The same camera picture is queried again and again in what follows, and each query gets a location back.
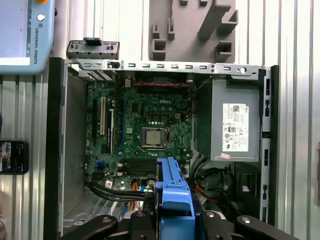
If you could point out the metal expansion slot retainer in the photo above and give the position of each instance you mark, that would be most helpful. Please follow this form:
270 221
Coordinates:
75 51

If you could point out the green motherboard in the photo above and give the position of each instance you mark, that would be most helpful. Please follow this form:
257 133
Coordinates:
172 117

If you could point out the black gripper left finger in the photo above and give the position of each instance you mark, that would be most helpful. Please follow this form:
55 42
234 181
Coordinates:
95 227

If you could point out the black smartphone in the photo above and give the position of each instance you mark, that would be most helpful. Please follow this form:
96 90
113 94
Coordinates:
15 157

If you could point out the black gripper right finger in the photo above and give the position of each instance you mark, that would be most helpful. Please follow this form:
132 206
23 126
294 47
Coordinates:
262 232

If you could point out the black PC case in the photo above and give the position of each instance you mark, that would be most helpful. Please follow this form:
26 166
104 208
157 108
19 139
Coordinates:
53 125

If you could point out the silver CPU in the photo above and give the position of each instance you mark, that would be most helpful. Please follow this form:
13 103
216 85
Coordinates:
154 137

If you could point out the grey power supply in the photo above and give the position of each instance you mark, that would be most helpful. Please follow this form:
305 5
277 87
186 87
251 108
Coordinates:
212 100

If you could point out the person's left hand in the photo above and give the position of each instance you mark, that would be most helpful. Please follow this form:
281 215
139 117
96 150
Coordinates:
5 215

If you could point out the grey parts rack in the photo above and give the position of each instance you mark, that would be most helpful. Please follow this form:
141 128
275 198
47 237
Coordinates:
190 15

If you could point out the CPU socket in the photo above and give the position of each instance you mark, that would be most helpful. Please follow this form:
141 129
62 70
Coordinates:
168 137

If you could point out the hard disk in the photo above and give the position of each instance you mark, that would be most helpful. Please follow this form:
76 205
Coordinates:
175 195

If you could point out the white expansion slot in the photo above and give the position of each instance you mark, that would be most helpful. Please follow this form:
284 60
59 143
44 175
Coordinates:
102 115

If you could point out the black RAM slot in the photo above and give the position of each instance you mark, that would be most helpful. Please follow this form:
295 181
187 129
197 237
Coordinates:
140 169
140 165
140 173
140 161

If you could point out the black expansion slot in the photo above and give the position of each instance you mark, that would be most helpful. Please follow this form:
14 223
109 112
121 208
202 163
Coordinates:
95 120

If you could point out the pale blue teach pendant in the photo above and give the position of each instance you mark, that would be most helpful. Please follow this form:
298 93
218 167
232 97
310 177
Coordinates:
37 50

